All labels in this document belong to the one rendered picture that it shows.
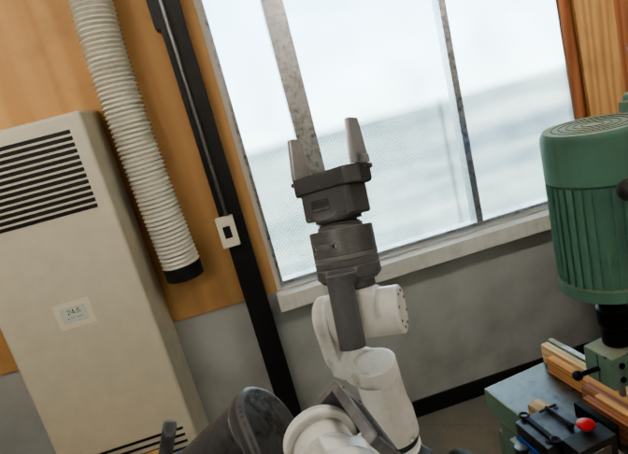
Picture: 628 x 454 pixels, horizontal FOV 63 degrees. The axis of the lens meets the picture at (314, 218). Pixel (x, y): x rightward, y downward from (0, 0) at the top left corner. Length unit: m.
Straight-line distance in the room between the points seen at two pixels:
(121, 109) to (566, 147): 1.52
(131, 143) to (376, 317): 1.49
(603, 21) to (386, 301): 2.08
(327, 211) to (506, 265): 2.02
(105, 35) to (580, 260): 1.67
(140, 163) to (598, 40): 1.94
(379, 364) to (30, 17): 1.90
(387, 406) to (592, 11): 2.10
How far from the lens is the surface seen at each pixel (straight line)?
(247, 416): 0.60
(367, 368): 0.75
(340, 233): 0.66
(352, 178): 0.66
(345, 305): 0.65
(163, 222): 2.04
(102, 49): 2.05
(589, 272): 1.02
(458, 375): 2.77
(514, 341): 2.83
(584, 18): 2.56
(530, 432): 1.08
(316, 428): 0.44
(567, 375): 1.35
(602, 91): 2.58
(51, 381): 2.23
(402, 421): 0.78
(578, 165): 0.96
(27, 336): 2.17
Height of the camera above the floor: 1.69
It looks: 14 degrees down
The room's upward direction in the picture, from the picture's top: 15 degrees counter-clockwise
